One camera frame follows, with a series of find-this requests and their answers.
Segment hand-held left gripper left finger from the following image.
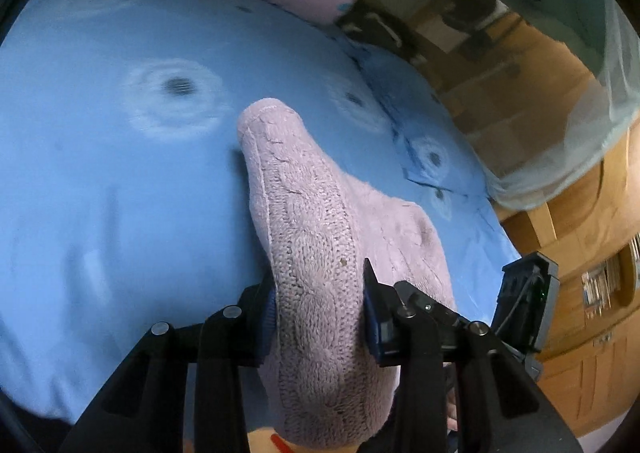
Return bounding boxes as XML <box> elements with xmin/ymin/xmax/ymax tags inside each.
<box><xmin>60</xmin><ymin>283</ymin><xmax>278</xmax><ymax>453</ymax></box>

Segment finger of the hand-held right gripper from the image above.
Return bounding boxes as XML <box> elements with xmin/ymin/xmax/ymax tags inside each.
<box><xmin>394</xmin><ymin>281</ymin><xmax>471</xmax><ymax>327</ymax></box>

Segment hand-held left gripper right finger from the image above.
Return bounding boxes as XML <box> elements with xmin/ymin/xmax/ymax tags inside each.
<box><xmin>357</xmin><ymin>258</ymin><xmax>583</xmax><ymax>453</ymax></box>

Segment pink knitted cardigan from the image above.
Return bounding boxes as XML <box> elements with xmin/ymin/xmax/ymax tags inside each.
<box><xmin>236</xmin><ymin>97</ymin><xmax>458</xmax><ymax>450</ymax></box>

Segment wooden cabinet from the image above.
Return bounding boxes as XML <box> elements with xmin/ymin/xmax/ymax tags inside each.
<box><xmin>500</xmin><ymin>133</ymin><xmax>640</xmax><ymax>439</ymax></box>

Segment pale mosquito net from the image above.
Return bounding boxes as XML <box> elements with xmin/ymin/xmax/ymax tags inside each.
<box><xmin>487</xmin><ymin>0</ymin><xmax>640</xmax><ymax>211</ymax></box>

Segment blue dandelion-print quilt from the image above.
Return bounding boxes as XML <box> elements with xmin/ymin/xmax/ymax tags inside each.
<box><xmin>0</xmin><ymin>0</ymin><xmax>523</xmax><ymax>434</ymax></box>

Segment dark patterned cloth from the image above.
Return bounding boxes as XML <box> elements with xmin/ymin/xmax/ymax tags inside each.
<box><xmin>340</xmin><ymin>8</ymin><xmax>418</xmax><ymax>64</ymax></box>

